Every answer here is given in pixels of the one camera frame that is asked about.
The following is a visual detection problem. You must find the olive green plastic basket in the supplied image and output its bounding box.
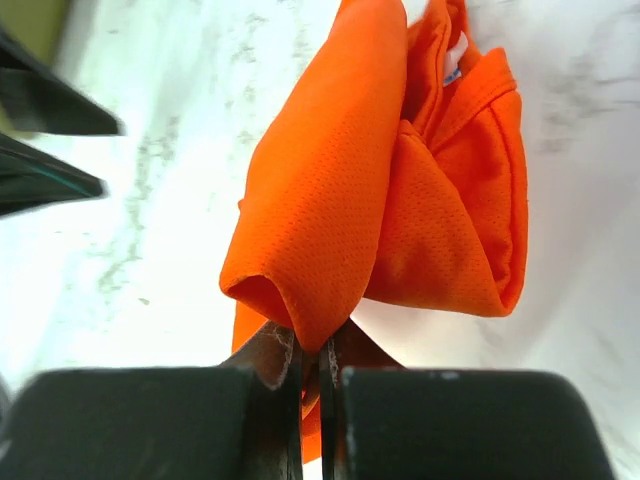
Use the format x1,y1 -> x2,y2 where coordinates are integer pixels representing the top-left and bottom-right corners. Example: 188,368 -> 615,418
0,0 -> 71,126

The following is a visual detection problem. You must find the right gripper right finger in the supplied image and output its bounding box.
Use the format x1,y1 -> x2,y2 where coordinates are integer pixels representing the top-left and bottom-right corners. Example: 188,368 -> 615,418
319,322 -> 614,480

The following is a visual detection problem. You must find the orange t shirt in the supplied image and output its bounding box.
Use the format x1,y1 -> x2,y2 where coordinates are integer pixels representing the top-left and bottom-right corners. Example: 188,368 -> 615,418
218,0 -> 530,464

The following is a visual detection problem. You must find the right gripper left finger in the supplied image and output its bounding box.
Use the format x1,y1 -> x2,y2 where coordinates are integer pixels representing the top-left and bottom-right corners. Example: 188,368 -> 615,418
1,323 -> 302,479

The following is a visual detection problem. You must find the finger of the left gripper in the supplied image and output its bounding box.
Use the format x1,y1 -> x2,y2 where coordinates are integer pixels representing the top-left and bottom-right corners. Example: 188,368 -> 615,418
1,29 -> 122,136
1,134 -> 104,217

